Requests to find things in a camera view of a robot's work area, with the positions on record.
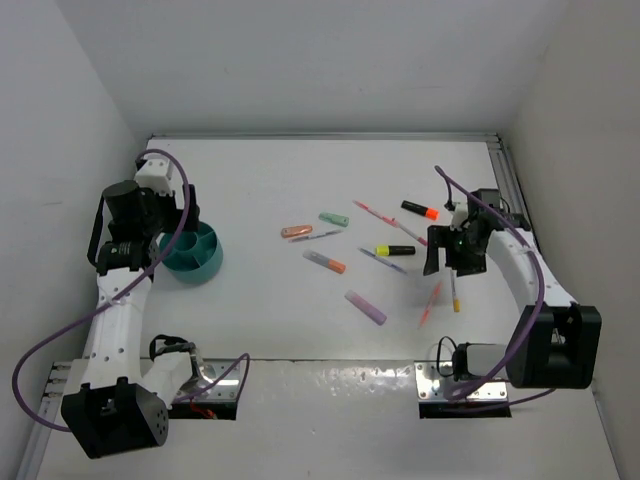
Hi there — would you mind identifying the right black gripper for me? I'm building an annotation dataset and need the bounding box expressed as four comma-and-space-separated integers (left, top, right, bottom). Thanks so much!
424, 225, 485, 277

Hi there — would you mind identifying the orange black highlighter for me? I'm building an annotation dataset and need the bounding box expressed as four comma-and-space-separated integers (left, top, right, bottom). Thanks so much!
401, 200, 439, 221

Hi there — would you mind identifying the red clear pen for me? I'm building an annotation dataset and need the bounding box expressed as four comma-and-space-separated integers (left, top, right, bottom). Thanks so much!
352, 200, 396, 227

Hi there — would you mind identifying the orange clear pen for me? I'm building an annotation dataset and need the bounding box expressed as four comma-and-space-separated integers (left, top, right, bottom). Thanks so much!
418, 281, 442, 328

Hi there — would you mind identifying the yellow black highlighter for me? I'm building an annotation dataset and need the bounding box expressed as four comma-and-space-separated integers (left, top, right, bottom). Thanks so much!
375, 245, 416, 257

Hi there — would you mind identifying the white yellow marker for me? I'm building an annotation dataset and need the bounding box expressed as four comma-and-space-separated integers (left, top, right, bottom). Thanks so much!
450, 270, 461, 313

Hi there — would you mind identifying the blue clear pen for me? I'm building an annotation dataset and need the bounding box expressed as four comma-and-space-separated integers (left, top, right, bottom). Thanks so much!
357, 247, 409, 275

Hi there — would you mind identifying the pink lilac highlighter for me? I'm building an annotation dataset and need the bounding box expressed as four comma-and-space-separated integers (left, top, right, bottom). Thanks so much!
344, 290, 387, 326

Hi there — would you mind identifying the purple clear pen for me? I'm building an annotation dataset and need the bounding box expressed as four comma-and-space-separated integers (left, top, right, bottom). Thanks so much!
288, 229, 344, 243

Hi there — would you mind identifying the white pink marker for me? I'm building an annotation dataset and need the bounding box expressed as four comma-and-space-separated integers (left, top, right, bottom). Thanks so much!
393, 219, 428, 246

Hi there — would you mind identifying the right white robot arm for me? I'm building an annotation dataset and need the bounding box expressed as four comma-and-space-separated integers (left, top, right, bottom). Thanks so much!
423, 189, 602, 389

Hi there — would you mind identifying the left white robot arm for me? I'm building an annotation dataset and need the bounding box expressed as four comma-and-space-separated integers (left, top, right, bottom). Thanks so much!
61, 180, 193, 459

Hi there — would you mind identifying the teal round divided organizer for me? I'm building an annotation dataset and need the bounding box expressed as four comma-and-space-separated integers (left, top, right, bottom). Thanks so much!
162, 222, 224, 285

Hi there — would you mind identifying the green correction tape case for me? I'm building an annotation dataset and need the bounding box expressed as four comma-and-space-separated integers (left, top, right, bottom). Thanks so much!
318, 212, 349, 227

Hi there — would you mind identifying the grey orange highlighter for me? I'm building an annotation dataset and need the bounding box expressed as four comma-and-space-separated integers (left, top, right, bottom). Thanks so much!
303, 250, 346, 274

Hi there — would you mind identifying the orange correction tape case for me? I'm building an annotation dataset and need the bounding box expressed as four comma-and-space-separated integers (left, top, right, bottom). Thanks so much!
280, 224, 313, 239

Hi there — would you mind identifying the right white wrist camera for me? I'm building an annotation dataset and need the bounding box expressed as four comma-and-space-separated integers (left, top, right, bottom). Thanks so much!
444, 201, 469, 230

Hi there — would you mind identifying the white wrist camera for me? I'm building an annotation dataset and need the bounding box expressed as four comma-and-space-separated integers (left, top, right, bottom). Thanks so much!
134, 154, 175, 196
444, 201, 469, 230

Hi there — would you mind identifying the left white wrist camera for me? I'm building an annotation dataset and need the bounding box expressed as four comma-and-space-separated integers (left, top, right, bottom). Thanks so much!
134, 154, 175, 196

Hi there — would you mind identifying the aluminium frame rail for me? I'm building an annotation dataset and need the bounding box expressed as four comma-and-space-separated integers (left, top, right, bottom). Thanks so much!
487, 135, 531, 222

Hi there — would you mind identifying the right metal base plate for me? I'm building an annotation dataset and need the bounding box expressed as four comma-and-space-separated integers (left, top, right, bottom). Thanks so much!
414, 361, 508, 404

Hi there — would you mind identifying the metal base plate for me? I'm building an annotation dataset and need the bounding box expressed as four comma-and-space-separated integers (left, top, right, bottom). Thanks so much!
183, 359, 246, 402
414, 361, 508, 404

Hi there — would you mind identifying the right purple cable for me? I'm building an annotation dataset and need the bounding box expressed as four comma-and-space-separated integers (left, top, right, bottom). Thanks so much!
433, 165, 559, 407

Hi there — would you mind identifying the purple cable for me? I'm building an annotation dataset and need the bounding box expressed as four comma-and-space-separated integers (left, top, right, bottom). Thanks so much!
11, 148, 251, 433
433, 165, 559, 407

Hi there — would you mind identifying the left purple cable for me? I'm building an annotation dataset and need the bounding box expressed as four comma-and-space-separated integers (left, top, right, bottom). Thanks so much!
11, 148, 251, 433

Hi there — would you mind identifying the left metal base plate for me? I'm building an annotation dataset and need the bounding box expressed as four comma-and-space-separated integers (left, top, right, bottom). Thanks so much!
183, 359, 246, 402

